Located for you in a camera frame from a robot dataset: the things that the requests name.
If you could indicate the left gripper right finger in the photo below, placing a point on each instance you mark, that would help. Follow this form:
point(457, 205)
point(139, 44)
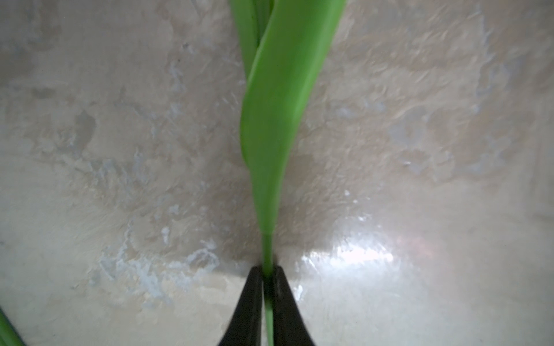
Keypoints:
point(288, 325)

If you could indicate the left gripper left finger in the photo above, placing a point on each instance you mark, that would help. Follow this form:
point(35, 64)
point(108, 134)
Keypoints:
point(245, 325)

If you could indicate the tulip bunch with green leaves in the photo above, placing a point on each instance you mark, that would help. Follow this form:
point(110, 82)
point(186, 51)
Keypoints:
point(8, 334)

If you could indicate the blue tulip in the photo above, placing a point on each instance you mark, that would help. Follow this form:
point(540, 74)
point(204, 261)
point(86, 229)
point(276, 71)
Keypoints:
point(283, 46)

